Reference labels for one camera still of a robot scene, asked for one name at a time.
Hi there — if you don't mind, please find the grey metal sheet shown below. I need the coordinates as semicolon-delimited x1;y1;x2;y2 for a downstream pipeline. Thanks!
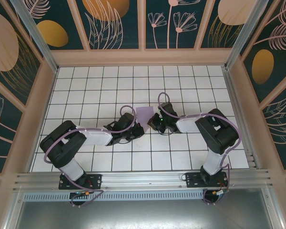
4;199;286;229

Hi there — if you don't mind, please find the aluminium frame post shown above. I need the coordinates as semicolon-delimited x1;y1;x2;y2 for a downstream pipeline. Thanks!
223;0;270;70
9;0;61;73

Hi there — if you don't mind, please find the grey slotted cable duct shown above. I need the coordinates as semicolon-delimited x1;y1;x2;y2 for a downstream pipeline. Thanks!
22;189;205;202

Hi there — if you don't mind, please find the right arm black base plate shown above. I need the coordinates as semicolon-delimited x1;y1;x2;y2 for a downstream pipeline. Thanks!
185;171;229;189

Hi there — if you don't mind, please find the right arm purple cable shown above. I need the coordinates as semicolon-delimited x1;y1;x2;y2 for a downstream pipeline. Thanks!
157;92;241;206

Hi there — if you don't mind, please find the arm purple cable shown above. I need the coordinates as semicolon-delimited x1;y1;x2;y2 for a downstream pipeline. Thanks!
43;105;105;208
157;92;241;206

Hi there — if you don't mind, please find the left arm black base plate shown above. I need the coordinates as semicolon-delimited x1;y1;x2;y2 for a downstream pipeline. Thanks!
58;173;103;190

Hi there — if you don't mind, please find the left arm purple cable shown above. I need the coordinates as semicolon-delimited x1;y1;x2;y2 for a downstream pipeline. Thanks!
43;105;105;208

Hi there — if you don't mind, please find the aluminium side rail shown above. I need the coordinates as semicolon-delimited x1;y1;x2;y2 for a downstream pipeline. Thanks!
222;68;262;170

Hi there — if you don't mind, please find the right gripper thin black cable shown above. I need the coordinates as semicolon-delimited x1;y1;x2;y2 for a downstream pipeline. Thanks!
157;127;173;136

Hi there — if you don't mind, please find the aluminium mounting rail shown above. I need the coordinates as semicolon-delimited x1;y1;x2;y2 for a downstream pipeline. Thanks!
13;168;274;194

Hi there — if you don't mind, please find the purple paper sheet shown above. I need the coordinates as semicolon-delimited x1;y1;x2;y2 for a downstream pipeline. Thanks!
135;106;155;133

